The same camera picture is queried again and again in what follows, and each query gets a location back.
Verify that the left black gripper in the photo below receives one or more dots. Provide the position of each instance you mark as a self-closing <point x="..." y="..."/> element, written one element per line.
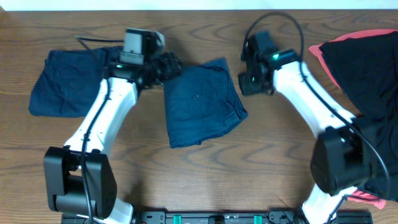
<point x="168" y="66"/>

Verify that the coral red garment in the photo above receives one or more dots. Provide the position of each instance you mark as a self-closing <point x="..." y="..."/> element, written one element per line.
<point x="323" y="59"/>

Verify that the dark blue denim shorts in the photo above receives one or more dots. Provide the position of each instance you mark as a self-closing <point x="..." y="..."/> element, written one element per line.
<point x="201" y="104"/>

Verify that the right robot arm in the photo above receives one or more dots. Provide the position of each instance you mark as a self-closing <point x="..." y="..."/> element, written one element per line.
<point x="341" y="162"/>

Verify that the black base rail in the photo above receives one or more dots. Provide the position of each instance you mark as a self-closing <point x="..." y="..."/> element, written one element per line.
<point x="271" y="217"/>

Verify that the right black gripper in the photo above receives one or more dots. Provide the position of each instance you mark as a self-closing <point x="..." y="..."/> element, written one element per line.
<point x="245" y="87"/>

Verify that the black garment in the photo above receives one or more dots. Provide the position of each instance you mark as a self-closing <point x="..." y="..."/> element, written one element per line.
<point x="370" y="81"/>

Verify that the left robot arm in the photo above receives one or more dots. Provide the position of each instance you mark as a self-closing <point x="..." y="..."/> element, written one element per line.
<point x="79" y="179"/>

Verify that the dark blue garment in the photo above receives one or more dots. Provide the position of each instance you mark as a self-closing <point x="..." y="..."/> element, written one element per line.
<point x="70" y="82"/>

